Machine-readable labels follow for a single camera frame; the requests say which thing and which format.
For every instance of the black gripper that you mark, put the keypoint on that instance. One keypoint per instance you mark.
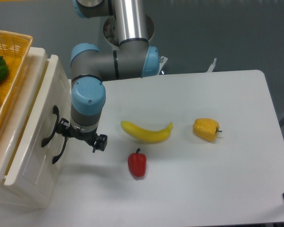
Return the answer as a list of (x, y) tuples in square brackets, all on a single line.
[(97, 142)]

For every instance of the white drawer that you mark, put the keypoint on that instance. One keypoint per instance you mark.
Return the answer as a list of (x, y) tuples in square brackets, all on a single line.
[(44, 85)]

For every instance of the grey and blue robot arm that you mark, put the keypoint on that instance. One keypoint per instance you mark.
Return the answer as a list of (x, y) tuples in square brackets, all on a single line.
[(90, 68)]

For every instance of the white drawer cabinet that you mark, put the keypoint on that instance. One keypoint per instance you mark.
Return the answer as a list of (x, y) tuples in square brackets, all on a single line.
[(32, 176)]

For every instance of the yellow banana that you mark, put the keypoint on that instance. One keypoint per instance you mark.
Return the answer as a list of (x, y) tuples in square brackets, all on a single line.
[(146, 135)]

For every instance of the red bell pepper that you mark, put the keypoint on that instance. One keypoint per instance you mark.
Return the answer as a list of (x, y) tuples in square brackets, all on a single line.
[(137, 163)]

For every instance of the orange woven basket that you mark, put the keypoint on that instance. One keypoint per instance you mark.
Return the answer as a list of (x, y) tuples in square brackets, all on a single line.
[(14, 48)]

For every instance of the yellow bell pepper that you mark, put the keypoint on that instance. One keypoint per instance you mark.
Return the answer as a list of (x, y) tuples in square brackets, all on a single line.
[(206, 129)]

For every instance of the black lower drawer handle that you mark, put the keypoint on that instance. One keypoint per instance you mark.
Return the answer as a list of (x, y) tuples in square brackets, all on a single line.
[(56, 158)]

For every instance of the black drawer handle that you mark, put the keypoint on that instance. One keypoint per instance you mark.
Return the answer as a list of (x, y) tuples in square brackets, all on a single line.
[(52, 127), (56, 158)]

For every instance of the black top drawer handle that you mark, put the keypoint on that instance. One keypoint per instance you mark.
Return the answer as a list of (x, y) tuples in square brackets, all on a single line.
[(52, 127)]

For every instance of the white bracket near arm base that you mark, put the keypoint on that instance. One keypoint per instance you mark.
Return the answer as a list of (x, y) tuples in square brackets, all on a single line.
[(162, 60)]

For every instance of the white table clamp bracket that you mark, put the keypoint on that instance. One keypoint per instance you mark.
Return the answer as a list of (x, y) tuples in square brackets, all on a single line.
[(212, 66)]

